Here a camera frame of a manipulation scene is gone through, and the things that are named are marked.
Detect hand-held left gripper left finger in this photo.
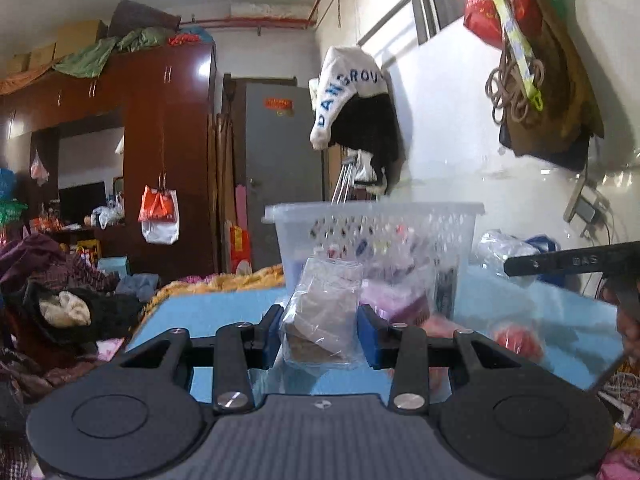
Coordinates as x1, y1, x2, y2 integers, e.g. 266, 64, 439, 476
117, 304, 286, 415

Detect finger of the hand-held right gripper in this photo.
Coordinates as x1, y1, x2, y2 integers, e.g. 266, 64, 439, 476
504, 241, 640, 278

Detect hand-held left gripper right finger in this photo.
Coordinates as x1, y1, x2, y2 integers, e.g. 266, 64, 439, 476
356, 304, 526, 415

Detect clear bag with grey box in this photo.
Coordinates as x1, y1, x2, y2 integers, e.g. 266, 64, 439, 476
279, 257, 365, 376

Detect clear plastic storage bin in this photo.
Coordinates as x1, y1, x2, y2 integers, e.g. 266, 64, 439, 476
264, 201, 486, 321

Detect person's right hand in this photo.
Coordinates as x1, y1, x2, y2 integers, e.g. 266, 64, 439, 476
616, 300, 640, 357

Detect blue shopping bag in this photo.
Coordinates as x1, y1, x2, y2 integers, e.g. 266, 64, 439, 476
525, 234, 561, 256

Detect pale purple box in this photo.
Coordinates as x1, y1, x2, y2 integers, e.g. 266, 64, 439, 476
360, 280, 436, 328

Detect clear plastic bag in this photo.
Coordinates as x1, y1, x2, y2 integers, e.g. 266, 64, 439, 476
477, 230, 541, 288

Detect yellow blanket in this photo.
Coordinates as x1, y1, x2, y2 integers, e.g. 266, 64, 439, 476
142, 262, 286, 311

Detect red paper scroll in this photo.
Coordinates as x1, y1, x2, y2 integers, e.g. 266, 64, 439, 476
229, 225, 253, 273

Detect red snack packet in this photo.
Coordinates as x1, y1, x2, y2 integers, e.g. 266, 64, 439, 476
492, 321, 546, 363

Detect metal crutches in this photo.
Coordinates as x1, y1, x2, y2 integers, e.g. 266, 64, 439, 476
330, 152, 366, 206

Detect brown hanging bag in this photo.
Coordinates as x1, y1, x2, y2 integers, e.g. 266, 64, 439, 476
500, 0, 606, 161

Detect orange white plastic bag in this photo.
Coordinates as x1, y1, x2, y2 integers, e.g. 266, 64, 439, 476
138, 185, 179, 245

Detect teal box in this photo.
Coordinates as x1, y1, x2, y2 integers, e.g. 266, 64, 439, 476
97, 256, 130, 281

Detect grey door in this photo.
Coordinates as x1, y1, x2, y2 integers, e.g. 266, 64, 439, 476
232, 80, 326, 271

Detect dark clothes pile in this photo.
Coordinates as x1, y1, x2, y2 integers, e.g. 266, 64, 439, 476
0, 232, 146, 361

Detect black television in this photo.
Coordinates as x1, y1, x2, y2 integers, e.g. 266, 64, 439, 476
58, 181, 107, 226

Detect brown wooden wardrobe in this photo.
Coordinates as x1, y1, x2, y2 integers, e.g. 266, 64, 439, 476
0, 42, 218, 281

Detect white black hoodie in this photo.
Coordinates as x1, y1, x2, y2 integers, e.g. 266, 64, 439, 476
309, 46, 405, 196

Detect red plastic bag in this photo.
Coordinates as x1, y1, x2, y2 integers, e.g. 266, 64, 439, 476
463, 0, 506, 50

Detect white pink plastic bag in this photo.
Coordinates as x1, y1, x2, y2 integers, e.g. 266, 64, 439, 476
30, 150, 51, 186

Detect red pipe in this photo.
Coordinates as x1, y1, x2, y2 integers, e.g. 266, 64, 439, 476
180, 7, 318, 28

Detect green cloth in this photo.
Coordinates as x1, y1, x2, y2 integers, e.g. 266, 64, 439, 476
54, 27, 173, 78

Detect dark cushion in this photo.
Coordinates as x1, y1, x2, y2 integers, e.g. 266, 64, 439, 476
107, 0, 182, 38

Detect orange cloth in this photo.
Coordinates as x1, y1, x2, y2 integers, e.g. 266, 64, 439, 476
0, 62, 56, 96

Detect large cardboard box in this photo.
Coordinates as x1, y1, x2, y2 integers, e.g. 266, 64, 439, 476
54, 20, 108, 58

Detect medium cardboard box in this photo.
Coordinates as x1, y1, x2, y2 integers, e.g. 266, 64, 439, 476
29, 42, 57, 71

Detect coiled rope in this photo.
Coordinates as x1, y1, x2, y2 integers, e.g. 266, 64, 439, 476
486, 55, 548, 126

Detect yellow green strap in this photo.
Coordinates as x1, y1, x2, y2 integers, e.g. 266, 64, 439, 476
472, 0, 546, 111

